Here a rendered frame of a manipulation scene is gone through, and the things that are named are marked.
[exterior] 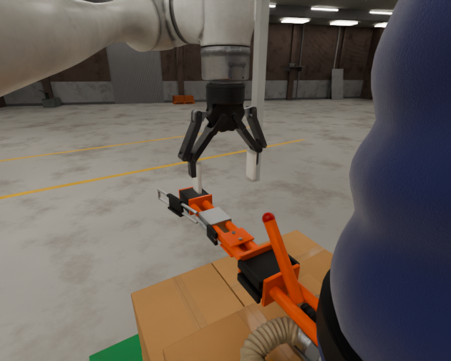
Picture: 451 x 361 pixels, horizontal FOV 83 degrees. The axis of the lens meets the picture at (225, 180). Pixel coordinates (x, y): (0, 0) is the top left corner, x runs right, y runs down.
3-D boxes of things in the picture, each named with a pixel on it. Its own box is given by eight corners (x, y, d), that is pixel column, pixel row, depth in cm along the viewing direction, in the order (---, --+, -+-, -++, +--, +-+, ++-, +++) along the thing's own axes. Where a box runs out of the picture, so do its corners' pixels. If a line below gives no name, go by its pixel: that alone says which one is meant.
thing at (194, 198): (212, 209, 77) (212, 194, 75) (190, 215, 73) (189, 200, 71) (200, 198, 83) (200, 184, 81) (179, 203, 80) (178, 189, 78)
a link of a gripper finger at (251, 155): (246, 149, 58) (249, 148, 58) (245, 177, 61) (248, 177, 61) (254, 152, 55) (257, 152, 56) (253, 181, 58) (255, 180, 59)
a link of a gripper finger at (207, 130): (229, 118, 49) (224, 113, 48) (195, 165, 49) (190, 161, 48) (219, 115, 52) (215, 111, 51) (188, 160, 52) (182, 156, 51)
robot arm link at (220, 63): (260, 47, 44) (258, 84, 47) (233, 51, 52) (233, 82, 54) (214, 44, 40) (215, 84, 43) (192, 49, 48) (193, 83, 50)
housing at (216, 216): (233, 232, 66) (233, 217, 64) (209, 240, 63) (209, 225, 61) (219, 220, 72) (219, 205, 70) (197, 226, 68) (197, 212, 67)
